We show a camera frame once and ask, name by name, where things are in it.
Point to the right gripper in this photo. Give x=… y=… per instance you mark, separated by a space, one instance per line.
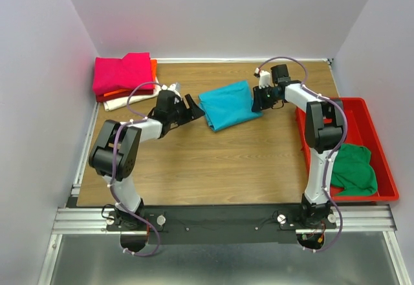
x=257 y=103

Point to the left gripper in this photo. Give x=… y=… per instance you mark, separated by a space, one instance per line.
x=193 y=112

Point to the teal t shirt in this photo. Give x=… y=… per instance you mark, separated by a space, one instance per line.
x=228 y=106

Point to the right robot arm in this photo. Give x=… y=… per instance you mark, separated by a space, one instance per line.
x=325 y=132

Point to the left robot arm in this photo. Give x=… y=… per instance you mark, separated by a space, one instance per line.
x=114 y=153

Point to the orange folded t shirt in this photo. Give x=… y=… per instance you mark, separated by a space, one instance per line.
x=153 y=67

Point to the pink folded t shirt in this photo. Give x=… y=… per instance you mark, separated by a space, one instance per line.
x=124 y=71

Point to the red plastic bin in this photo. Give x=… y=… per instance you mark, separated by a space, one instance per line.
x=364 y=130

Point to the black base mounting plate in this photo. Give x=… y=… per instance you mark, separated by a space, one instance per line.
x=218 y=224

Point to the green t shirt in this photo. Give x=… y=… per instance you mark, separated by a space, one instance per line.
x=352 y=172

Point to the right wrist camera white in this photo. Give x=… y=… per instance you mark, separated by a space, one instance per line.
x=264 y=77

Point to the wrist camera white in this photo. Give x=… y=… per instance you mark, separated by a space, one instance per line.
x=264 y=77
x=175 y=87

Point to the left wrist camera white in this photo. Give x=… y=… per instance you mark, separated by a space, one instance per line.
x=175 y=87

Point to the aluminium frame rail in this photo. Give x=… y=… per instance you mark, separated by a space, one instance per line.
x=256 y=162

